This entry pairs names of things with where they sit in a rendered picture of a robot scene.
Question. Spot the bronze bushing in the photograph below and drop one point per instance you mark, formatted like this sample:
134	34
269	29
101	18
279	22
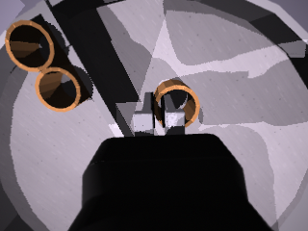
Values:
191	108
51	93
22	44

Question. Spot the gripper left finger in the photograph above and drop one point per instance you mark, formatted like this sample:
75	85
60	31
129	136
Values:
144	120

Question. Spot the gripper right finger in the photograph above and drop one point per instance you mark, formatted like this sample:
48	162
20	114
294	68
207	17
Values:
173	120

